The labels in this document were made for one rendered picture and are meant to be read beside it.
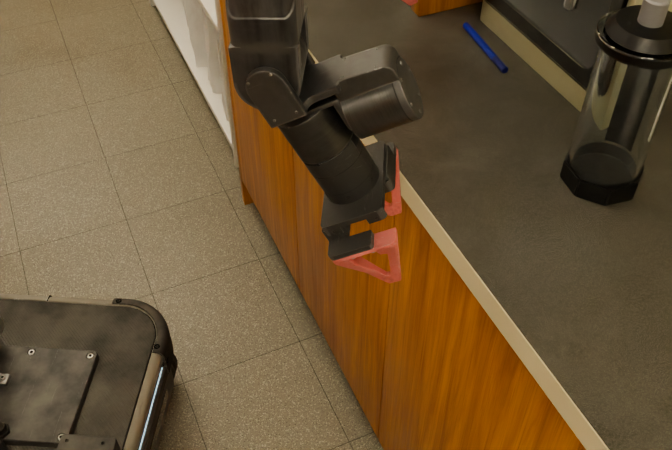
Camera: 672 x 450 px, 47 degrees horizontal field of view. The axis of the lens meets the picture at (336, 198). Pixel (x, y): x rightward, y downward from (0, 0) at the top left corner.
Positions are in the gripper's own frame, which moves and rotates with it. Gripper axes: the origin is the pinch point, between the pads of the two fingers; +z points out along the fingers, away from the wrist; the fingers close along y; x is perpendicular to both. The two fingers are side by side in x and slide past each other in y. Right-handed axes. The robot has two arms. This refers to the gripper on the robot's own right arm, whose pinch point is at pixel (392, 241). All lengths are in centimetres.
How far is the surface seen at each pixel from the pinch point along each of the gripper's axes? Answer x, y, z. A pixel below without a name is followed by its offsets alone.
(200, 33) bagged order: 93, 167, 41
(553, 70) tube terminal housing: -18, 43, 17
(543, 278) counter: -11.4, 4.5, 17.2
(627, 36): -28.3, 19.5, -0.7
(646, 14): -30.9, 21.1, -1.4
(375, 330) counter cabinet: 28, 33, 52
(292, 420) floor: 65, 38, 83
